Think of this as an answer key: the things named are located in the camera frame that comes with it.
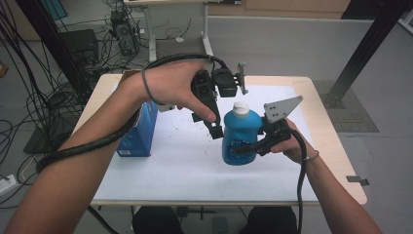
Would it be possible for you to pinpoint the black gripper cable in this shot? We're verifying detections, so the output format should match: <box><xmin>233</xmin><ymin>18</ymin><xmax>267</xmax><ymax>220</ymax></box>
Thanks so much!
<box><xmin>289</xmin><ymin>129</ymin><xmax>309</xmax><ymax>234</ymax></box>
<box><xmin>35</xmin><ymin>53</ymin><xmax>228</xmax><ymax>175</ymax></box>

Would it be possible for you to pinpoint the black table crossbar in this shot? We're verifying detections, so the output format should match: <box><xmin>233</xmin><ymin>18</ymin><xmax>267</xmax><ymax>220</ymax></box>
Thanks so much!
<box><xmin>176</xmin><ymin>206</ymin><xmax>218</xmax><ymax>221</ymax></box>

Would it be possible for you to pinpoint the white power strip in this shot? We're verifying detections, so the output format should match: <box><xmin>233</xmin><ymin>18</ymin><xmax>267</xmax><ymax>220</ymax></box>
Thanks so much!
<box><xmin>0</xmin><ymin>174</ymin><xmax>18</xmax><ymax>197</ymax></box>

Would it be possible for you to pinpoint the person's right hand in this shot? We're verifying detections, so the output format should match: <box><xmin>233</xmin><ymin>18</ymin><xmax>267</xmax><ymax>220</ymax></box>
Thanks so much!
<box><xmin>270</xmin><ymin>117</ymin><xmax>319</xmax><ymax>165</ymax></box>

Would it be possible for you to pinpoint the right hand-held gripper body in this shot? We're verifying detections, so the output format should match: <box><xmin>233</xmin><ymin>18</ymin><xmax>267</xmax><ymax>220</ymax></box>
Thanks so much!
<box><xmin>257</xmin><ymin>95</ymin><xmax>305</xmax><ymax>157</ymax></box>

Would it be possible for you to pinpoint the person's leg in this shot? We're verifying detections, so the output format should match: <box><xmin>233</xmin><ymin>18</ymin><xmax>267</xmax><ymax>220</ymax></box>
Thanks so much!
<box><xmin>240</xmin><ymin>206</ymin><xmax>298</xmax><ymax>234</ymax></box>
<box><xmin>131</xmin><ymin>206</ymin><xmax>184</xmax><ymax>234</ymax></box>

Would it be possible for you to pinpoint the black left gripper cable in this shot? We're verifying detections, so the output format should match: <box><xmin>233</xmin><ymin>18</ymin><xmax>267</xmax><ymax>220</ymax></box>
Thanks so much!
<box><xmin>35</xmin><ymin>53</ymin><xmax>228</xmax><ymax>175</ymax></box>

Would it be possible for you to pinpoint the thin dark wristband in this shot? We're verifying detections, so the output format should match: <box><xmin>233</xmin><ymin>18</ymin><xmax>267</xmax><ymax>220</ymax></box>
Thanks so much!
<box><xmin>302</xmin><ymin>149</ymin><xmax>320</xmax><ymax>163</ymax></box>
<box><xmin>141</xmin><ymin>68</ymin><xmax>164</xmax><ymax>105</ymax></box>

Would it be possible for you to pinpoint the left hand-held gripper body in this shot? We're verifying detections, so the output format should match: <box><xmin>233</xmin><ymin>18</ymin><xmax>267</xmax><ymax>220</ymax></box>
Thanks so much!
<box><xmin>190</xmin><ymin>61</ymin><xmax>249</xmax><ymax>113</ymax></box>

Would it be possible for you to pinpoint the black floor mat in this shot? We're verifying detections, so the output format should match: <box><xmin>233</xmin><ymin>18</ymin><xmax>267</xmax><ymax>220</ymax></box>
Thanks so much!
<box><xmin>22</xmin><ymin>125</ymin><xmax>77</xmax><ymax>155</ymax></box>

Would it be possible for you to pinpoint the black equipment case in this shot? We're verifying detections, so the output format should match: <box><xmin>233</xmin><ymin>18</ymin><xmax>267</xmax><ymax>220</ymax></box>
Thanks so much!
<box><xmin>59</xmin><ymin>28</ymin><xmax>100</xmax><ymax>66</ymax></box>

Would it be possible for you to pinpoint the black metal frame post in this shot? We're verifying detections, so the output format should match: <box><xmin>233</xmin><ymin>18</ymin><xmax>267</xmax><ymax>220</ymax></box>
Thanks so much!
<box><xmin>15</xmin><ymin>0</ymin><xmax>94</xmax><ymax>98</ymax></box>
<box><xmin>324</xmin><ymin>0</ymin><xmax>413</xmax><ymax>109</ymax></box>

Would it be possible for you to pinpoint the black computer tower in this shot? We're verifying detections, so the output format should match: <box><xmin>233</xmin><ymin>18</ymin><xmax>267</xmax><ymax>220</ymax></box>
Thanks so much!
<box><xmin>109</xmin><ymin>9</ymin><xmax>140</xmax><ymax>57</ymax></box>

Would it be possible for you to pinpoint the person's left leg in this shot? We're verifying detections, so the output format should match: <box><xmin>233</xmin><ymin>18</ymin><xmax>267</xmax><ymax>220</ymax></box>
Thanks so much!
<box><xmin>131</xmin><ymin>206</ymin><xmax>184</xmax><ymax>234</ymax></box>

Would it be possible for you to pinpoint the person's right leg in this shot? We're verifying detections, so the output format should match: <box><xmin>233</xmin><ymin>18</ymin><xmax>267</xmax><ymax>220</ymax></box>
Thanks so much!
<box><xmin>240</xmin><ymin>206</ymin><xmax>298</xmax><ymax>234</ymax></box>

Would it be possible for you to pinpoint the white desk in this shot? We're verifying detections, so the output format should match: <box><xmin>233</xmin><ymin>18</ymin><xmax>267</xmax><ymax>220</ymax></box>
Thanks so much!
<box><xmin>123</xmin><ymin>0</ymin><xmax>243</xmax><ymax>63</ymax></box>

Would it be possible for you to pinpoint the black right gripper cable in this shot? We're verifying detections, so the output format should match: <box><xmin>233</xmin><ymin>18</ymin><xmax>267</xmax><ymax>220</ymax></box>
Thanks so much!
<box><xmin>289</xmin><ymin>129</ymin><xmax>309</xmax><ymax>234</ymax></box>

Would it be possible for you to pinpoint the bundle of black cables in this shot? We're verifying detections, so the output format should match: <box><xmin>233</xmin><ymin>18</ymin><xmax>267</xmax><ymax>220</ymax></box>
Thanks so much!
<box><xmin>0</xmin><ymin>0</ymin><xmax>98</xmax><ymax>209</ymax></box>

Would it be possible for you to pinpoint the white paper sheet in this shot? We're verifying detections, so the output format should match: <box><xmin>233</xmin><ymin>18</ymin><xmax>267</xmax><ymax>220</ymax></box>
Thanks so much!
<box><xmin>93</xmin><ymin>83</ymin><xmax>319</xmax><ymax>203</ymax></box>

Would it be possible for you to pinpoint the blue cardboard box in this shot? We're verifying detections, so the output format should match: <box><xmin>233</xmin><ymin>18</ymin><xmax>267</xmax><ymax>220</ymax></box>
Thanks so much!
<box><xmin>116</xmin><ymin>69</ymin><xmax>176</xmax><ymax>158</ymax></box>

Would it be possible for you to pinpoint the person's left hand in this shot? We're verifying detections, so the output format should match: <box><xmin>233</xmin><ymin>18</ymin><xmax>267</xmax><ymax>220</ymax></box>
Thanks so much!
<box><xmin>141</xmin><ymin>59</ymin><xmax>218</xmax><ymax>124</ymax></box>

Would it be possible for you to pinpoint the light wooden table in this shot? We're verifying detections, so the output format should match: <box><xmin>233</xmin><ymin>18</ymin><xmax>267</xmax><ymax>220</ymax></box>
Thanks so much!
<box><xmin>62</xmin><ymin>73</ymin><xmax>368</xmax><ymax>208</ymax></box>

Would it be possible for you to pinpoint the grey metal bracket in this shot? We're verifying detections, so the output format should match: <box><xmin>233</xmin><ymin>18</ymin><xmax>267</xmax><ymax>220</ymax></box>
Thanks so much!
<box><xmin>345</xmin><ymin>175</ymin><xmax>370</xmax><ymax>187</ymax></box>

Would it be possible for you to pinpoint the grey floor mat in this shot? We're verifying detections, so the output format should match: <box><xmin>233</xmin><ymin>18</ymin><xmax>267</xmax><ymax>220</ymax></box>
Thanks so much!
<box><xmin>312</xmin><ymin>80</ymin><xmax>380</xmax><ymax>134</ymax></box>

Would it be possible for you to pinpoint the blue bottle with white cap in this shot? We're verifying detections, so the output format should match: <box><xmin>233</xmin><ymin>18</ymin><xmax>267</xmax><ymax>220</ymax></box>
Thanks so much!
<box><xmin>222</xmin><ymin>100</ymin><xmax>264</xmax><ymax>166</ymax></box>

